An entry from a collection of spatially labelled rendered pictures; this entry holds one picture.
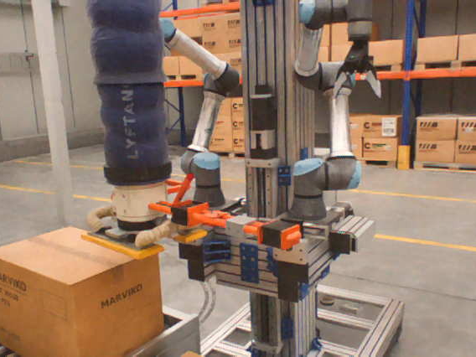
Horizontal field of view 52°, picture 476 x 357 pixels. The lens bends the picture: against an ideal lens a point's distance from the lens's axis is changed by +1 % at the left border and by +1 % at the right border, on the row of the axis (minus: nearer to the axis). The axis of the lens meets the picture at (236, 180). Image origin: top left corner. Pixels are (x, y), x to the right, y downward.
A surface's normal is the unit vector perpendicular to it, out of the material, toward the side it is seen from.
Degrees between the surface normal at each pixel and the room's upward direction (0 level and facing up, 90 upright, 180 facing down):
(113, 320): 90
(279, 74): 90
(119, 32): 75
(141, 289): 90
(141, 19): 104
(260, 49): 90
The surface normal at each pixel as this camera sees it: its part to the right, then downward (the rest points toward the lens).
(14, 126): 0.86, 0.07
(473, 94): -0.51, 0.20
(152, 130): 0.69, 0.39
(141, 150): 0.26, -0.07
